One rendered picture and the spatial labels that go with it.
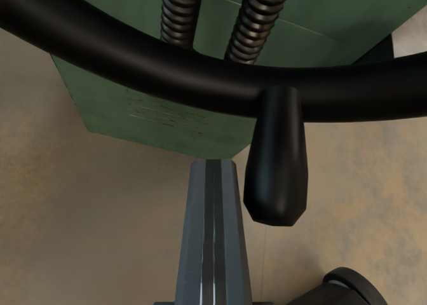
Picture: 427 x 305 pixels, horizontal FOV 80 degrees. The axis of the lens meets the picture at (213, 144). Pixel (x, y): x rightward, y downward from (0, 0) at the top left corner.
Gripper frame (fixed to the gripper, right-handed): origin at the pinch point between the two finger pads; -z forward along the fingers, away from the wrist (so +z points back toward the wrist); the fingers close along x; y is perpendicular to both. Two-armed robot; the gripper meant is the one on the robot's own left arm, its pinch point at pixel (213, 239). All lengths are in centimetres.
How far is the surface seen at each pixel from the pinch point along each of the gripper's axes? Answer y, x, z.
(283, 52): -4.6, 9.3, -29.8
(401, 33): -1.4, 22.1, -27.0
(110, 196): -51, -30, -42
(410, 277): -87, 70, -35
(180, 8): 4.4, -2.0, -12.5
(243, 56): 1.2, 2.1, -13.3
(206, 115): -22.4, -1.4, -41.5
